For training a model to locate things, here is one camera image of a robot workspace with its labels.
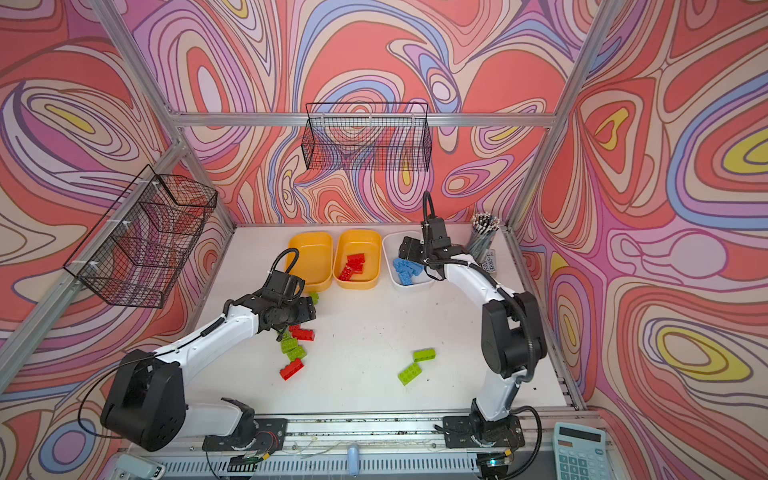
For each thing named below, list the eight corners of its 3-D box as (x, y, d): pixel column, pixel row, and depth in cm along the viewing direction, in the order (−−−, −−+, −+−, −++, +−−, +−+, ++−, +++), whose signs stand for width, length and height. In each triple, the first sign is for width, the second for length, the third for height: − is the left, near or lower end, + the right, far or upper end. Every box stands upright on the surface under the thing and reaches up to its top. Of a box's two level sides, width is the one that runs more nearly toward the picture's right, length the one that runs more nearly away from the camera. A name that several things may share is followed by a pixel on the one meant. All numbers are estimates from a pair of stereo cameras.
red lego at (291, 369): (281, 375, 84) (278, 372, 82) (299, 359, 87) (297, 355, 85) (286, 382, 83) (283, 379, 81) (304, 365, 86) (302, 361, 84)
